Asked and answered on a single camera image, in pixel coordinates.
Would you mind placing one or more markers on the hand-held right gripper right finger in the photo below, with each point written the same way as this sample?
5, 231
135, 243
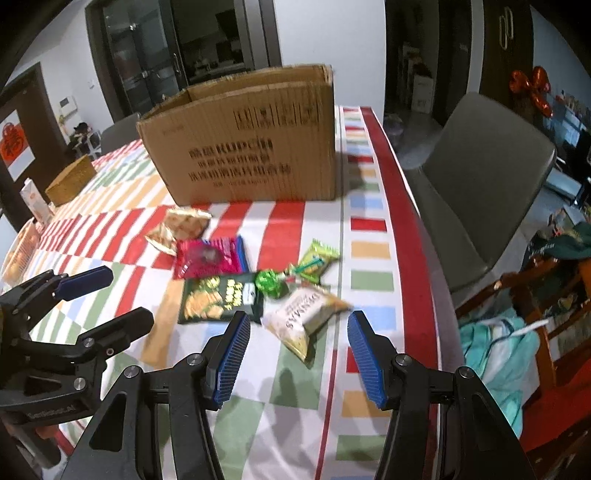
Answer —
369, 360

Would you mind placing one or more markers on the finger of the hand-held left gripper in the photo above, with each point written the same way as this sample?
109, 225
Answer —
120, 327
85, 281

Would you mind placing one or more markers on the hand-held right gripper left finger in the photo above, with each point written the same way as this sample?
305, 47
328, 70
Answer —
228, 360

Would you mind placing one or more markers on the white beige snack packet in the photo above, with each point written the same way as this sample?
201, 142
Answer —
295, 323

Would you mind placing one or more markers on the brown cardboard box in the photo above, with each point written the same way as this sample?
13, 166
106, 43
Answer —
254, 152

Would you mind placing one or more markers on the dark green cracker packet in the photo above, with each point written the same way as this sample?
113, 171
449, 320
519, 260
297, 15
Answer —
207, 300

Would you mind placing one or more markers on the clear bowl of oranges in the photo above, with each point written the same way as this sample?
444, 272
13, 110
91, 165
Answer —
21, 251

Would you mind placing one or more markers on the green foil lollipop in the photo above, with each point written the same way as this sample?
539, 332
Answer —
270, 282

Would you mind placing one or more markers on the white orange drink carton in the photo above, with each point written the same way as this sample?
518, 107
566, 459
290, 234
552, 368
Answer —
37, 201

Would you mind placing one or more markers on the woven straw box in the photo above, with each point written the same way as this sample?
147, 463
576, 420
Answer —
71, 180

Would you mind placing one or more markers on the magenta snack packet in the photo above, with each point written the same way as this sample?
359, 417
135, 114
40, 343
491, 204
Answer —
207, 258

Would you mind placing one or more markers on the tan triangular snack packet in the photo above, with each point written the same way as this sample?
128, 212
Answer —
178, 228

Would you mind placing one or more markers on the light green candy packet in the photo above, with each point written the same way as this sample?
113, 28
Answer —
321, 254

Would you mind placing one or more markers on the teal cloth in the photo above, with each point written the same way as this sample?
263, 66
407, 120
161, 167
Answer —
498, 350

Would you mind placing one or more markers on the black white plush toy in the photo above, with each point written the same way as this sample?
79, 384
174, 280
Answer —
79, 134

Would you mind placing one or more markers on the white red door poster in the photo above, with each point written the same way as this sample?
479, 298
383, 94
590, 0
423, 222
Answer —
16, 145

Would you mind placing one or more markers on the dark brown door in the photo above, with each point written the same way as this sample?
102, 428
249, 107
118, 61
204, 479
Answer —
44, 129

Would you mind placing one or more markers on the orange wooden chair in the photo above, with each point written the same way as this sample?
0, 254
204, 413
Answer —
549, 314

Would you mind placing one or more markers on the red cloth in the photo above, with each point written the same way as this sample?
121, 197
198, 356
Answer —
554, 415

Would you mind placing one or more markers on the large grey dining chair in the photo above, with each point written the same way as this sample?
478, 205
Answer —
480, 175

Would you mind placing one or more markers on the dark green cap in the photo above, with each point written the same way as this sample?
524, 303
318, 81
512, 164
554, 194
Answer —
558, 247

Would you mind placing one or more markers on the glass sliding door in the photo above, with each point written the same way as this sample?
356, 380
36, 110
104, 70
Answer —
184, 46

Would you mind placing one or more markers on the white box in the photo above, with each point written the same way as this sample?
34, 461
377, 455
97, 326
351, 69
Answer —
422, 92

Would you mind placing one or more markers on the red foil balloons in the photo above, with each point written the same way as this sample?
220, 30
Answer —
533, 87

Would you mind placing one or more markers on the white wall intercom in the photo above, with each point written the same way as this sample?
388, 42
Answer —
67, 104

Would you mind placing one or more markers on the dark wood wall panel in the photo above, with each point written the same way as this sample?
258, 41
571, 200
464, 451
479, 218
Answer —
505, 46

